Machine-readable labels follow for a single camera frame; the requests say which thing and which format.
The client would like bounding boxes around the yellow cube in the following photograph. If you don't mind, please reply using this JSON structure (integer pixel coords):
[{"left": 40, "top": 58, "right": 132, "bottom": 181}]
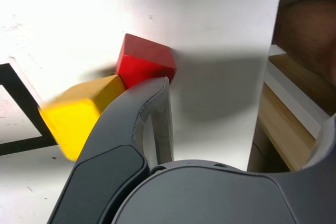
[{"left": 39, "top": 74, "right": 127, "bottom": 162}]

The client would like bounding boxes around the red cube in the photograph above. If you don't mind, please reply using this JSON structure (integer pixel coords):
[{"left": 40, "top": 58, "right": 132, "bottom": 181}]
[{"left": 115, "top": 33, "right": 177, "bottom": 90}]

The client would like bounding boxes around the wooden shelf with white edge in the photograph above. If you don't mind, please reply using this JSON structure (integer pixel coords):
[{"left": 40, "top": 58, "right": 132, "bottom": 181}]
[{"left": 248, "top": 44, "right": 332, "bottom": 174}]

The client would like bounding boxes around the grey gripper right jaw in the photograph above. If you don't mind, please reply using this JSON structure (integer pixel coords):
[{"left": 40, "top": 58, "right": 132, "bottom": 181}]
[{"left": 111, "top": 112, "right": 336, "bottom": 224}]

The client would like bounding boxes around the brown rounded object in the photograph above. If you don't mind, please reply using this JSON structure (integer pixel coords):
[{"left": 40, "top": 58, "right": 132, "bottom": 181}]
[{"left": 271, "top": 0, "right": 336, "bottom": 93}]

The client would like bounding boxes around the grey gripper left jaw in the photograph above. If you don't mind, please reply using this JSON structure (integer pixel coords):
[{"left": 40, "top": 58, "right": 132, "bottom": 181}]
[{"left": 48, "top": 76, "right": 175, "bottom": 224}]

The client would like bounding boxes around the black tape square outline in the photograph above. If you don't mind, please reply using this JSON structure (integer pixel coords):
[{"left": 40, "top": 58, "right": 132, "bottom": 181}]
[{"left": 0, "top": 63, "right": 58, "bottom": 156}]

